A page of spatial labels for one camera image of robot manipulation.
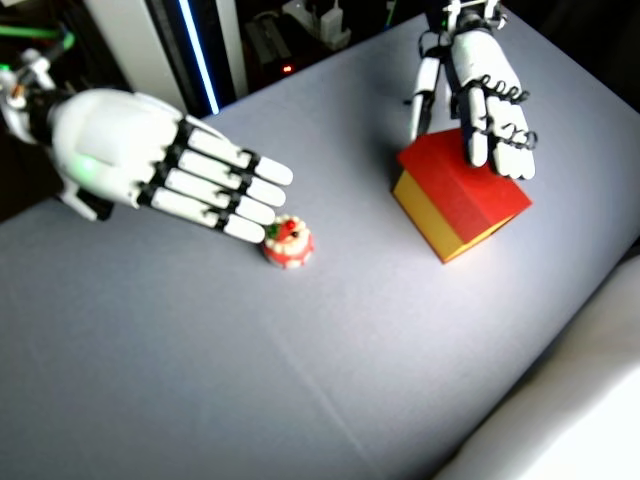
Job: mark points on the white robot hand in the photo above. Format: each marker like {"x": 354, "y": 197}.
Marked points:
{"x": 480, "y": 65}
{"x": 115, "y": 140}

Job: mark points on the red box lid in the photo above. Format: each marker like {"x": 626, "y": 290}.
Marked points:
{"x": 465, "y": 200}

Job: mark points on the toy strawberry cake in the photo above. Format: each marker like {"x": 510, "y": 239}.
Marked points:
{"x": 290, "y": 250}

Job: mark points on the yellow box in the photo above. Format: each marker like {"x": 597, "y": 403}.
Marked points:
{"x": 425, "y": 210}

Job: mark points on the black device with red light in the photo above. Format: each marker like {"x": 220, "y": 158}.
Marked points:
{"x": 287, "y": 69}

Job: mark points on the grey table cloth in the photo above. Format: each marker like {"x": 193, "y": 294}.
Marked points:
{"x": 250, "y": 350}

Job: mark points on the white backdrop panel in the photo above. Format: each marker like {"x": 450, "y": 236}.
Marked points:
{"x": 575, "y": 400}

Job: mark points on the white post with blue light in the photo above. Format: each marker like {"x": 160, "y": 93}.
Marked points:
{"x": 130, "y": 45}

